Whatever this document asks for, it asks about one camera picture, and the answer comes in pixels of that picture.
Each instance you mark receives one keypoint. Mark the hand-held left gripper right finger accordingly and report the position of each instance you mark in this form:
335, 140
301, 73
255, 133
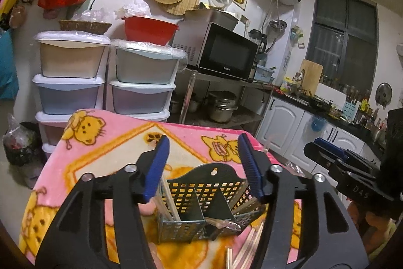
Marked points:
250, 165

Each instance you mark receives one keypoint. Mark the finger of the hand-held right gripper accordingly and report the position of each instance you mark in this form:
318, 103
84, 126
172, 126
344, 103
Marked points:
330, 146
330, 162

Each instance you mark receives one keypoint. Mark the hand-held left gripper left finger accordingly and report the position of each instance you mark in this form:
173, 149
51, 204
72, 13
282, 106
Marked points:
156, 171

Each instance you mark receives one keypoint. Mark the group of wooden chopsticks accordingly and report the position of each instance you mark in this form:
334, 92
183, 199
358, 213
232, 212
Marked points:
170, 201

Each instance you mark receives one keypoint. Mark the dark green perforated utensil holder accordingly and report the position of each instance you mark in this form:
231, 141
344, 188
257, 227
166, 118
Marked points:
189, 193

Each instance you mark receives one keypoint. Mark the person's right hand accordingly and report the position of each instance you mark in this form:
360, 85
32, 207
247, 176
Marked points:
374, 225

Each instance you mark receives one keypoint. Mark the blue hanging plastic bag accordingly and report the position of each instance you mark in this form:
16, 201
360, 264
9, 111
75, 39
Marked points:
318, 124

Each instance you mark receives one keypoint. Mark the light blue knife block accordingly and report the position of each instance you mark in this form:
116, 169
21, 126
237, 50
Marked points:
351, 111

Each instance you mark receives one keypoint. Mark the black wok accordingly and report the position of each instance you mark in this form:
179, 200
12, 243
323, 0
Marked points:
319, 103

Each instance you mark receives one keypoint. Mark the pink printed blanket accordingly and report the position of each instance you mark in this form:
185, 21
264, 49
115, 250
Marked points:
110, 143

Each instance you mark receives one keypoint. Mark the white kitchen cabinet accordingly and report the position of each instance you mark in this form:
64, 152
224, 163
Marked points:
283, 117

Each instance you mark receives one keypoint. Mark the large steel pot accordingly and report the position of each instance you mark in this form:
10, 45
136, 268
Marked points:
222, 108

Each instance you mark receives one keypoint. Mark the hanging pot lid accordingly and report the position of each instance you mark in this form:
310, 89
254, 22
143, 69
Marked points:
384, 95

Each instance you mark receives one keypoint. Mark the metal faucet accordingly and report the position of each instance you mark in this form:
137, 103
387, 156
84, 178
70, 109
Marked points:
301, 78

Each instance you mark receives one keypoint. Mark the wooden cutting board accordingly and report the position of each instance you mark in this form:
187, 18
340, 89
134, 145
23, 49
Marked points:
310, 75

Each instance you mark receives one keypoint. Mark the lilac storage bin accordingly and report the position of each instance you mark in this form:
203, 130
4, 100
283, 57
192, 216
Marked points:
138, 98

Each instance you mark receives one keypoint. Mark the small steel pot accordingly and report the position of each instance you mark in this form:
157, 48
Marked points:
194, 105

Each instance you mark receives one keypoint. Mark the stainless steel rack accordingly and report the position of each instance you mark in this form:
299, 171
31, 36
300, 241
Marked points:
186, 98

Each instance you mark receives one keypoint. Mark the light blue box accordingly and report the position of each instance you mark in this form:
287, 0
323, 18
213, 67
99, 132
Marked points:
264, 73

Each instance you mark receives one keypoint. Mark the grey-green storage bin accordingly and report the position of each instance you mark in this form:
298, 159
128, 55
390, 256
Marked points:
144, 64

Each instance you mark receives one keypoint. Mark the dark window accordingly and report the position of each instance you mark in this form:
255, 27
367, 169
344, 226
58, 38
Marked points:
330, 35

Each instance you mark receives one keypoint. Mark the pink storage bin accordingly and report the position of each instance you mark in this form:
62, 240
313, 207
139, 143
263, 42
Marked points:
52, 128

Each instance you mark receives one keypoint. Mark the black microwave oven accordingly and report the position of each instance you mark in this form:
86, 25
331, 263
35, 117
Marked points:
226, 51

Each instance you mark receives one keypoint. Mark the black blender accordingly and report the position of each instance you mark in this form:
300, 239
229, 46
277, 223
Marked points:
259, 42

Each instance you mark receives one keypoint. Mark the hanging steel pot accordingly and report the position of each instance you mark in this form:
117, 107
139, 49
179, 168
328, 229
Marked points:
277, 29

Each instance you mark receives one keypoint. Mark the black trash bag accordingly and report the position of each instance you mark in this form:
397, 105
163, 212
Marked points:
20, 146

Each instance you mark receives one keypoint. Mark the red plastic basin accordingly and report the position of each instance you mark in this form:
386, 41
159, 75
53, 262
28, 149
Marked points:
148, 31

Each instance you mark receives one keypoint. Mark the cream storage bin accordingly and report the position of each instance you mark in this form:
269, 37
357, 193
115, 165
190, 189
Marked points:
69, 58

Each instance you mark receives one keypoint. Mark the metal baking pan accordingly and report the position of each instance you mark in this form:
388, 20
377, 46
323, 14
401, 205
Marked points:
211, 18

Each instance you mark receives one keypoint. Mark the wicker basket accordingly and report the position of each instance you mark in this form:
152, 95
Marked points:
85, 27

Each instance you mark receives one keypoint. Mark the white plastic bag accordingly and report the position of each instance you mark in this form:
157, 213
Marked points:
133, 9

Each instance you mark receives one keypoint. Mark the teal hanging bag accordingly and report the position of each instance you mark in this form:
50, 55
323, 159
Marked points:
7, 67

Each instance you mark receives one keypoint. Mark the wall socket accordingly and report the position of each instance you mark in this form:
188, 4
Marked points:
245, 20

